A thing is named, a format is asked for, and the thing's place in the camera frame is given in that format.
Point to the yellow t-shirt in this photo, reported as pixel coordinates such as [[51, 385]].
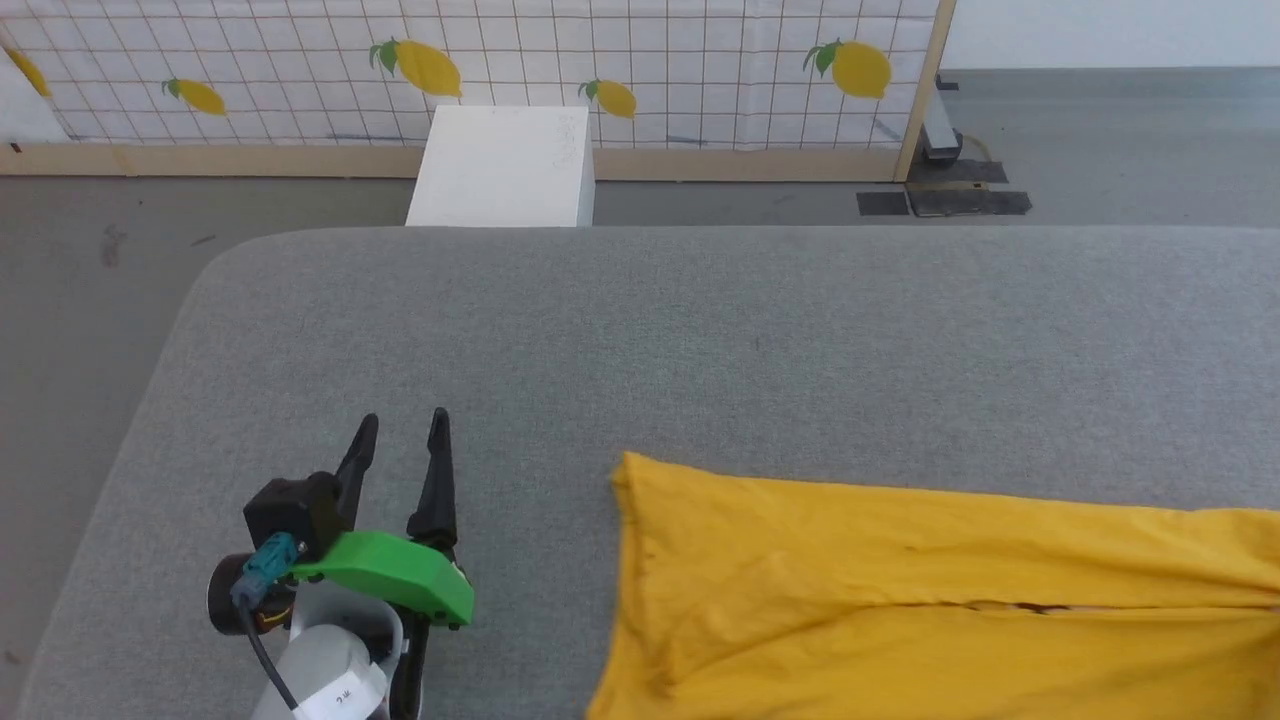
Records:
[[900, 600]]

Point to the grey fabric sofa seat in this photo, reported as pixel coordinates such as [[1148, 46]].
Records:
[[700, 340]]

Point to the lemon print partition screen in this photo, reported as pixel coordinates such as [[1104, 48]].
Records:
[[300, 90]]

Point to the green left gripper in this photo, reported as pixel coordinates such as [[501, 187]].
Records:
[[400, 570]]

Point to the long black floor mat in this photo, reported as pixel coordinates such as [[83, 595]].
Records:
[[970, 202]]

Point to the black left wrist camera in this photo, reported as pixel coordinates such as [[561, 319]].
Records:
[[295, 510]]

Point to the white rectangular box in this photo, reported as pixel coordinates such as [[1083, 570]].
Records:
[[500, 170]]

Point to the dark grey floor plate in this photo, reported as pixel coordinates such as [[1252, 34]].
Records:
[[960, 171]]

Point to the small black floor mat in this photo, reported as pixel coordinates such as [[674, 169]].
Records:
[[883, 203]]

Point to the grey metal screen foot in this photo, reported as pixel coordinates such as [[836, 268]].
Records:
[[942, 125]]

